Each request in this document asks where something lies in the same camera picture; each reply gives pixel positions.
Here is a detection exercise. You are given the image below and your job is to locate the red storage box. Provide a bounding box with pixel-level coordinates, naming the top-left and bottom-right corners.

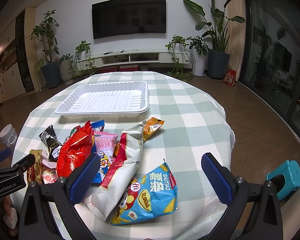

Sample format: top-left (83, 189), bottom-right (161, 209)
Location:
top-left (119, 64), bottom-right (139, 72)
top-left (98, 66), bottom-right (118, 73)

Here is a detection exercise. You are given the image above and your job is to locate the red storage box right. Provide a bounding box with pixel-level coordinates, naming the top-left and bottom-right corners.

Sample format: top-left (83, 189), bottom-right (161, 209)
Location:
top-left (119, 64), bottom-right (139, 72)

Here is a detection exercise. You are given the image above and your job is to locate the plant in white pot left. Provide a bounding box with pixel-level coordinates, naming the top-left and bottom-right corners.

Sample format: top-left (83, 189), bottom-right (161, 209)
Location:
top-left (59, 54), bottom-right (74, 85)

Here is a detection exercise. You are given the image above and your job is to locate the blue cake snack packet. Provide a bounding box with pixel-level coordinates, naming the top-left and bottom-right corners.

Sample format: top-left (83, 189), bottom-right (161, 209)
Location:
top-left (91, 120), bottom-right (104, 184)

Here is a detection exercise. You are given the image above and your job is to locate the gold red candy packet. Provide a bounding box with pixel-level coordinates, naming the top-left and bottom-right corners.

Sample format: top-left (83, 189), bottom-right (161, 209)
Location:
top-left (27, 150), bottom-right (43, 185)

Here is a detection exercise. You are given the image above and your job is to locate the pink pororo snack packet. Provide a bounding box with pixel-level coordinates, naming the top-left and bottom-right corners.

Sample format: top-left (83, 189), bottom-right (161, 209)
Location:
top-left (93, 131), bottom-right (118, 184)

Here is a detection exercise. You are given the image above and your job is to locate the red white lychee candy packet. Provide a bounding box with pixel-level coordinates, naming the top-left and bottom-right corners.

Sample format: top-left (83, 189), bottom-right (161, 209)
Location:
top-left (41, 150), bottom-right (58, 184)

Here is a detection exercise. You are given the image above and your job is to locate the white wall cabinet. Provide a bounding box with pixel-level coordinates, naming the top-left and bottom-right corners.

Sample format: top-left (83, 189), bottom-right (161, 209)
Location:
top-left (0, 37), bottom-right (26, 106)

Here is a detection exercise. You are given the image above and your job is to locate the white red long snack bag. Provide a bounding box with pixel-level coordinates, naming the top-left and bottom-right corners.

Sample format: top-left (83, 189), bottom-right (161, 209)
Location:
top-left (84, 121), bottom-right (146, 221)

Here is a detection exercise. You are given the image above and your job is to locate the wall mounted black television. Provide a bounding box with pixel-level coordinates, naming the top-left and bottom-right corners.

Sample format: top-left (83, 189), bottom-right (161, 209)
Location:
top-left (91, 0), bottom-right (166, 39)

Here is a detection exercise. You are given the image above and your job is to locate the tall plant dark pot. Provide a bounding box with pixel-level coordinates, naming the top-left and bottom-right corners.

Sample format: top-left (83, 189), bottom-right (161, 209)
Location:
top-left (29, 9), bottom-right (62, 89)
top-left (183, 0), bottom-right (246, 80)

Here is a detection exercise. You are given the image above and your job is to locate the red paper bag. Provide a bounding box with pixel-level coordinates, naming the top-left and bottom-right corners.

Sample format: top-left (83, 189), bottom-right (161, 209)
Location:
top-left (223, 69), bottom-right (236, 87)

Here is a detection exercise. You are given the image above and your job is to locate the tall plant dark pot right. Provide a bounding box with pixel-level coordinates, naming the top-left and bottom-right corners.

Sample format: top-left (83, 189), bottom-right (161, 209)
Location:
top-left (183, 0), bottom-right (246, 80)

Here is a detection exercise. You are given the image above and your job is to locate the plant in white pot right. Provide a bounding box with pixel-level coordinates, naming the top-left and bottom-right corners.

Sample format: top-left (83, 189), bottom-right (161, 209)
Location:
top-left (186, 36), bottom-right (209, 77)

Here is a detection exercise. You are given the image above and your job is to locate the green checkered tablecloth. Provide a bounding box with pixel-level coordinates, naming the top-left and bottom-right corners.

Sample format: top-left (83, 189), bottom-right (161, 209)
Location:
top-left (13, 72), bottom-right (235, 239)

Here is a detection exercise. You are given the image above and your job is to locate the orange snack stick packet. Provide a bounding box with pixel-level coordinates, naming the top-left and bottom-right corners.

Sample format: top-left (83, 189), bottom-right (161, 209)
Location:
top-left (143, 117), bottom-right (165, 142)

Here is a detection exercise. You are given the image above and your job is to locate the green red snack packet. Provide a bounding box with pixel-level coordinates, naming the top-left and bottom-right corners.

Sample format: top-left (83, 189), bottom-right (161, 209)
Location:
top-left (63, 126), bottom-right (81, 144)

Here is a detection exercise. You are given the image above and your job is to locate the beige curtain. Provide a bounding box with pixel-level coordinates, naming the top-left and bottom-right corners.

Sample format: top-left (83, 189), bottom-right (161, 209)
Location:
top-left (226, 0), bottom-right (246, 81)

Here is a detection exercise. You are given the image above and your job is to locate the blue shutiao chips bag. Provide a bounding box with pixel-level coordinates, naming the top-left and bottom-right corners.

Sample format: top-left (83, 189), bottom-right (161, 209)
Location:
top-left (110, 162), bottom-right (178, 225)

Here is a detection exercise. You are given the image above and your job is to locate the red storage box left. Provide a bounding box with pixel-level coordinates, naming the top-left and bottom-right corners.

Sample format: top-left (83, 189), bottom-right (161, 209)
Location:
top-left (98, 66), bottom-right (118, 73)

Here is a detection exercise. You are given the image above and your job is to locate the white tv console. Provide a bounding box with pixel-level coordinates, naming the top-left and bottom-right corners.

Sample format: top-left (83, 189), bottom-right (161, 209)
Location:
top-left (88, 49), bottom-right (192, 68)

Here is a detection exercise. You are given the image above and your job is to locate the white plastic tray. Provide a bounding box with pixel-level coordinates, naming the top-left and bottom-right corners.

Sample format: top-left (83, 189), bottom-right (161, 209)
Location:
top-left (55, 81), bottom-right (149, 118)

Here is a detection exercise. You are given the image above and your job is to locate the white plastic bucket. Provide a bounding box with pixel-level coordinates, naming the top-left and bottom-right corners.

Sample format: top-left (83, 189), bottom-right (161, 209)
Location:
top-left (0, 124), bottom-right (18, 152)

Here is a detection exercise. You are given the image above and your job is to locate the trailing vine plant right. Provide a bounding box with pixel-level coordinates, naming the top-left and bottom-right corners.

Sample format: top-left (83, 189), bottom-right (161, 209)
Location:
top-left (165, 34), bottom-right (193, 81)

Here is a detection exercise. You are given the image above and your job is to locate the vine plant on stand left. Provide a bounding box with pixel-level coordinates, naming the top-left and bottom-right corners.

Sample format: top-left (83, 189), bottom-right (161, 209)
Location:
top-left (72, 40), bottom-right (95, 78)

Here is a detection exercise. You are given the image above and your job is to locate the tall plant dark pot left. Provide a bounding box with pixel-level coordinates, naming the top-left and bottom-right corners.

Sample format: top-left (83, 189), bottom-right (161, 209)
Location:
top-left (29, 9), bottom-right (62, 89)

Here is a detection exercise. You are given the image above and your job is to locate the teal plastic stool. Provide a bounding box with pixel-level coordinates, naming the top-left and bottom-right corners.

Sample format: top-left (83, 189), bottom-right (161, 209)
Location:
top-left (266, 160), bottom-right (300, 202)

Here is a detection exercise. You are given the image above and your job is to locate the plant in white pot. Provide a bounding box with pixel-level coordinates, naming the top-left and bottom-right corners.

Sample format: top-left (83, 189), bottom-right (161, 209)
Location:
top-left (59, 54), bottom-right (74, 85)
top-left (186, 36), bottom-right (209, 77)

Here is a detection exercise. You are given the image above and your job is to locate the person left hand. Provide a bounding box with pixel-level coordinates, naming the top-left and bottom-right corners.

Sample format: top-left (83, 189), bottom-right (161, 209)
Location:
top-left (0, 196), bottom-right (18, 238)

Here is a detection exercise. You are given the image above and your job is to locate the black snack packet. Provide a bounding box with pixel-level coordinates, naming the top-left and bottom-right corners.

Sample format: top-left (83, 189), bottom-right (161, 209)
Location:
top-left (39, 125), bottom-right (62, 163)

